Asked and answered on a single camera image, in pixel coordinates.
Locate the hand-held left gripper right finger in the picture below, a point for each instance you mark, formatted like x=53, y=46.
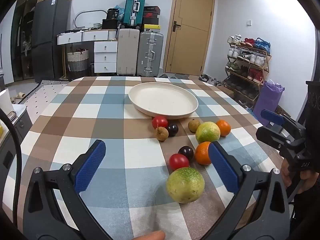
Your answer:
x=222, y=167

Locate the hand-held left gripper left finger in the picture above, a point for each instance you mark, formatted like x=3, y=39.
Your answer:
x=91, y=165

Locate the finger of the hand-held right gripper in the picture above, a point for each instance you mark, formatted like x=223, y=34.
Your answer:
x=271, y=117
x=270, y=135

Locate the orange tangerine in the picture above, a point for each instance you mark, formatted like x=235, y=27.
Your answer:
x=203, y=153
x=223, y=127

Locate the green yellow citrus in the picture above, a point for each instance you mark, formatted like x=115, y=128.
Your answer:
x=207, y=132
x=185, y=185

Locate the dark purple plum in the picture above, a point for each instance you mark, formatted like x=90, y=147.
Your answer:
x=186, y=152
x=173, y=129

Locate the red tomato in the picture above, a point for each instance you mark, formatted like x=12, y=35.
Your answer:
x=178, y=161
x=160, y=122

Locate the brown longan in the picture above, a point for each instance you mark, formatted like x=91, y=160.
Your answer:
x=161, y=133
x=194, y=125

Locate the cream round plate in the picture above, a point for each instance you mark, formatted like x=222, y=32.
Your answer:
x=162, y=97

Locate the person's right forearm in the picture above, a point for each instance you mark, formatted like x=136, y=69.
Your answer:
x=307, y=217

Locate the person's right hand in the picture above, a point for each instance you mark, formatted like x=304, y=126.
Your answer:
x=285, y=173

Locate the person's left hand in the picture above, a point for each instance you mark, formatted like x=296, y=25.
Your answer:
x=151, y=236

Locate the purple gift bag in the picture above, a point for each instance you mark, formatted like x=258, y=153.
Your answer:
x=268, y=100

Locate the checked tablecloth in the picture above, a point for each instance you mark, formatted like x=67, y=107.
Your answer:
x=105, y=120

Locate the wooden shoe rack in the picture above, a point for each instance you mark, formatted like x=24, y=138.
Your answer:
x=267, y=60

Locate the shoe rack with shoes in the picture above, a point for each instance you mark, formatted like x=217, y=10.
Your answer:
x=257, y=60

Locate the grey white sneakers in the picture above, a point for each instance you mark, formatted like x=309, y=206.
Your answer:
x=210, y=79

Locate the grey side cabinet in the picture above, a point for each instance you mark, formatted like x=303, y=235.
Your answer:
x=12, y=130

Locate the patterned rug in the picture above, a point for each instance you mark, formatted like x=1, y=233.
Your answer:
x=40, y=95

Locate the beige slippers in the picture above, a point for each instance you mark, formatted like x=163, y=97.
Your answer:
x=18, y=96

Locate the grey slippers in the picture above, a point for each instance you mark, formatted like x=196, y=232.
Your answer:
x=172, y=75

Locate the wicker laundry basket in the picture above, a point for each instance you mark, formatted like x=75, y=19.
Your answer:
x=78, y=60

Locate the white cylindrical container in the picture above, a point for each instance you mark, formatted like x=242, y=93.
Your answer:
x=5, y=102

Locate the white drawer dresser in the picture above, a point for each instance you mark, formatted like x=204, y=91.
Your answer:
x=105, y=55

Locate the beige suitcase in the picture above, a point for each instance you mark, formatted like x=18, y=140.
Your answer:
x=128, y=51

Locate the wooden door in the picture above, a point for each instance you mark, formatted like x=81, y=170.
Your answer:
x=190, y=27

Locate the silver suitcase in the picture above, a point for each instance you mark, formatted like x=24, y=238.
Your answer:
x=150, y=53

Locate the dark grey refrigerator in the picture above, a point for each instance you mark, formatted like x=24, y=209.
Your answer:
x=50, y=37

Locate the black storage box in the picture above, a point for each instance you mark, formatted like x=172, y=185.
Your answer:
x=109, y=24

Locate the dark open wardrobe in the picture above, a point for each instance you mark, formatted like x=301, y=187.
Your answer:
x=23, y=35

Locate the arched mirror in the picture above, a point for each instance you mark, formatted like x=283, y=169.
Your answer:
x=77, y=17

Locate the yellow black shoe box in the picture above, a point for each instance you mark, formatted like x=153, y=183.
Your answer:
x=151, y=28

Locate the black bucket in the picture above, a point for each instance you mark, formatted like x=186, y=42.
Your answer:
x=112, y=14

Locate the blue plastic bag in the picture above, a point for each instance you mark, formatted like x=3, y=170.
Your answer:
x=120, y=11

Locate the black red shoe box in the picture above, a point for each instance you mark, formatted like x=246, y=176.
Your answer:
x=152, y=9

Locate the teal suitcase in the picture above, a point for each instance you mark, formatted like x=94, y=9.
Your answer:
x=133, y=8

